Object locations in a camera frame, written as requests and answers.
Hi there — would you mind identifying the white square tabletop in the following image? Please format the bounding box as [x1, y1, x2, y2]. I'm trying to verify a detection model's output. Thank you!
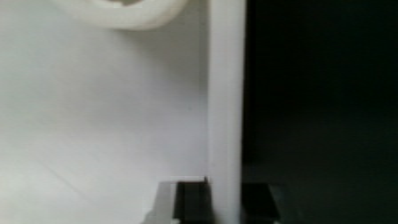
[0, 0, 246, 224]

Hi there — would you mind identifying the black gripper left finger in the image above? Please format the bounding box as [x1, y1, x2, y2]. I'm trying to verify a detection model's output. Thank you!
[144, 178, 214, 224]

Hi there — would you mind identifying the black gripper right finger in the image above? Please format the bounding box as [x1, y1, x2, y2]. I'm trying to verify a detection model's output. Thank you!
[242, 183, 281, 224]

